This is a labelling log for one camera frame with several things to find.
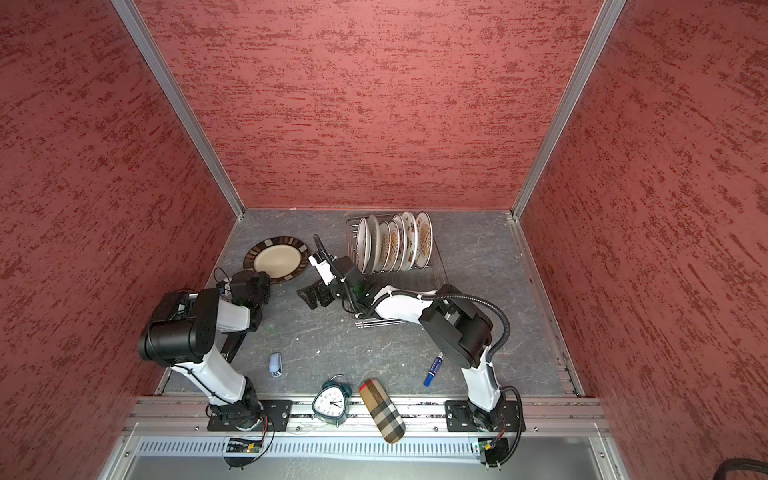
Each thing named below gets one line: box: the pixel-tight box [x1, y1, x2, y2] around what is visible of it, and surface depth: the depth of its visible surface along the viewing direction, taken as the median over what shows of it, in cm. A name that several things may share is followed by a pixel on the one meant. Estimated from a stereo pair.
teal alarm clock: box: [312, 374, 353, 428], surface depth 74 cm
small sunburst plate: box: [377, 220, 391, 273], surface depth 92 cm
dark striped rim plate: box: [243, 236, 309, 284], surface depth 108 cm
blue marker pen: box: [424, 351, 444, 387], surface depth 82 cm
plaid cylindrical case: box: [359, 379, 406, 444], surface depth 74 cm
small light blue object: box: [269, 352, 283, 378], surface depth 82 cm
